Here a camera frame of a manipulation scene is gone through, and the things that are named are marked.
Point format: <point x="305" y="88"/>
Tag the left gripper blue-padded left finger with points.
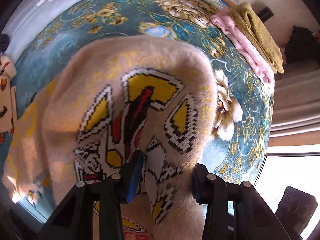
<point x="73" y="217"/>

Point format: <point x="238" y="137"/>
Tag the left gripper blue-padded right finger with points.
<point x="234" y="211"/>

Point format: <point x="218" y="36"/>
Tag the beige fuzzy knit sweater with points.
<point x="116" y="96"/>

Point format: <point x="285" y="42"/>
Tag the dark brown chair back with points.
<point x="295" y="210"/>

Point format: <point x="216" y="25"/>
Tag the beige window curtain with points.
<point x="296" y="106"/>

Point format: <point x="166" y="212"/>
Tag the cream bat print garment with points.
<point x="8" y="115"/>

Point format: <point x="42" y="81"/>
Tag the pink folded garment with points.
<point x="259" y="65"/>

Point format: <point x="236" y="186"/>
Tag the black garment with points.
<point x="4" y="43"/>

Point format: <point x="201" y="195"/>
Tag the olive yellow folded knit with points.
<point x="253" y="28"/>

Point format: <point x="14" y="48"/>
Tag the teal floral bed blanket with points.
<point x="235" y="149"/>

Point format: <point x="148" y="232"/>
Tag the light blue daisy duvet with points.
<point x="29" y="19"/>

